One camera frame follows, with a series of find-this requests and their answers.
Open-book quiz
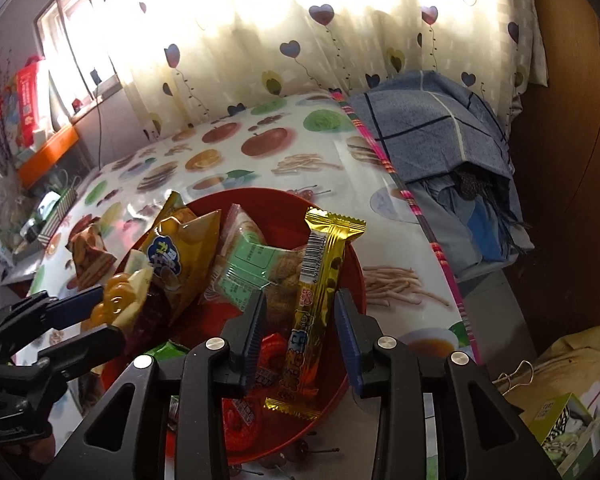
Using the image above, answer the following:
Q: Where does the green pea snack bag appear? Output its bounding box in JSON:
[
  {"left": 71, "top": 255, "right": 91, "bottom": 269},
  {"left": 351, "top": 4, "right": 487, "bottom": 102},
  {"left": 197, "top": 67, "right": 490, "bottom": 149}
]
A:
[{"left": 145, "top": 340, "right": 188, "bottom": 362}]

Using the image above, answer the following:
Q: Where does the orange crispy rice snack bag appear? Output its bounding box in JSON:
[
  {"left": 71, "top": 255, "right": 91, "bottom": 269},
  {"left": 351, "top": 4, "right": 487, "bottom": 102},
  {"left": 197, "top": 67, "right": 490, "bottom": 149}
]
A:
[{"left": 67, "top": 222, "right": 116, "bottom": 290}]

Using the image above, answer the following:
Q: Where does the yellow fruit jelly pack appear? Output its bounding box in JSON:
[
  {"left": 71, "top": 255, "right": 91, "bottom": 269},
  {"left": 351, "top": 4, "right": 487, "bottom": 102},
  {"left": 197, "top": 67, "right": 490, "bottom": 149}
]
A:
[{"left": 81, "top": 249, "right": 154, "bottom": 338}]

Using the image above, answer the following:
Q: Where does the clear green label cracker pack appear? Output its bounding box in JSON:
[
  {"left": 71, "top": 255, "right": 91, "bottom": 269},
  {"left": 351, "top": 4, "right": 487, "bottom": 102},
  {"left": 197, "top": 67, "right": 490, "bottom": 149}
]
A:
[{"left": 202, "top": 204, "right": 304, "bottom": 333}]

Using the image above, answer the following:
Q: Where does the yellow chip snack bag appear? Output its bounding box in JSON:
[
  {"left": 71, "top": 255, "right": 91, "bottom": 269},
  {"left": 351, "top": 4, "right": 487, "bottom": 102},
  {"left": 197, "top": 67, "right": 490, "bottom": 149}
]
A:
[{"left": 140, "top": 191, "right": 221, "bottom": 323}]

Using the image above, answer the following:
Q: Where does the gold snack bar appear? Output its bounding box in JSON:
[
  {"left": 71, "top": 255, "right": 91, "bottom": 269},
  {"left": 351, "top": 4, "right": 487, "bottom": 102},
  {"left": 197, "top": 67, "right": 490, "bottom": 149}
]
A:
[{"left": 264, "top": 206, "right": 366, "bottom": 420}]

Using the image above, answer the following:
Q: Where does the white bottle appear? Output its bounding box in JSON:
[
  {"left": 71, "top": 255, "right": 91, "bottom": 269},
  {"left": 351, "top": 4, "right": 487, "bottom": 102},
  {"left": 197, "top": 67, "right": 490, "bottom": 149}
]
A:
[{"left": 0, "top": 239, "right": 15, "bottom": 272}]

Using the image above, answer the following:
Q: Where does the green tea box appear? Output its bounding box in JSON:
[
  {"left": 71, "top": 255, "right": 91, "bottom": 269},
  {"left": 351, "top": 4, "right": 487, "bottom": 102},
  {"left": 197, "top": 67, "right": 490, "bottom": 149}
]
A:
[{"left": 529, "top": 393, "right": 600, "bottom": 479}]

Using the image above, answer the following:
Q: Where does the red round basket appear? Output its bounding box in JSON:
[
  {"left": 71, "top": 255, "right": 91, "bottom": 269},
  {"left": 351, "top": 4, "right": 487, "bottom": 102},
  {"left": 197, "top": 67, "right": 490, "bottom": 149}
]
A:
[{"left": 99, "top": 186, "right": 368, "bottom": 466}]

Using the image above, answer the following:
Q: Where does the orange shelf box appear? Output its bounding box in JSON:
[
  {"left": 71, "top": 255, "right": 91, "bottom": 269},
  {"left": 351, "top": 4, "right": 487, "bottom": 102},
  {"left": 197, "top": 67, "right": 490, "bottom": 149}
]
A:
[{"left": 17, "top": 125, "right": 80, "bottom": 190}]

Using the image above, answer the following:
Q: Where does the red cardboard box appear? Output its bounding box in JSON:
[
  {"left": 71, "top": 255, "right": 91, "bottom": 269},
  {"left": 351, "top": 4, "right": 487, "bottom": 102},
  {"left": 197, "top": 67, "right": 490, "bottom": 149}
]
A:
[{"left": 4, "top": 56, "right": 52, "bottom": 157}]

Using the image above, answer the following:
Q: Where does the food print tablecloth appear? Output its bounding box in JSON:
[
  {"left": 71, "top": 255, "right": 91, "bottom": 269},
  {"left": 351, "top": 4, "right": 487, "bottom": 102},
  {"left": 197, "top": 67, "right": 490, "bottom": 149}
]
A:
[{"left": 31, "top": 93, "right": 474, "bottom": 465}]

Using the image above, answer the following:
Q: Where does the blue plaid blanket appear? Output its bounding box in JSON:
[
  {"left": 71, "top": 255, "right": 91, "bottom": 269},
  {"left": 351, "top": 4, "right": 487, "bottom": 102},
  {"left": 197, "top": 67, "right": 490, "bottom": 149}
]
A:
[{"left": 349, "top": 70, "right": 533, "bottom": 278}]

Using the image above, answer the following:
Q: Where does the heart print curtain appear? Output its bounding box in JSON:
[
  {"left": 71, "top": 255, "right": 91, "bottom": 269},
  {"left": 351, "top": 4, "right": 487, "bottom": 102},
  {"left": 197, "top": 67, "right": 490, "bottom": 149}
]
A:
[{"left": 92, "top": 0, "right": 548, "bottom": 135}]

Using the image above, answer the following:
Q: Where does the wooden wardrobe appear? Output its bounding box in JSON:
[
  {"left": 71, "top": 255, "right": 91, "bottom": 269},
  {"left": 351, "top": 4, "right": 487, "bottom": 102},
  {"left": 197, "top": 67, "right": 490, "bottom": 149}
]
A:
[{"left": 507, "top": 0, "right": 600, "bottom": 351}]

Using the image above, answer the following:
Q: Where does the black charger cable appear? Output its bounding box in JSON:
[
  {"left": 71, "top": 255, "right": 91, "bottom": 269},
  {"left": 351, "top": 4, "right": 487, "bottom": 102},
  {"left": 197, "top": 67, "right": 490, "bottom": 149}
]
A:
[{"left": 59, "top": 14, "right": 105, "bottom": 172}]

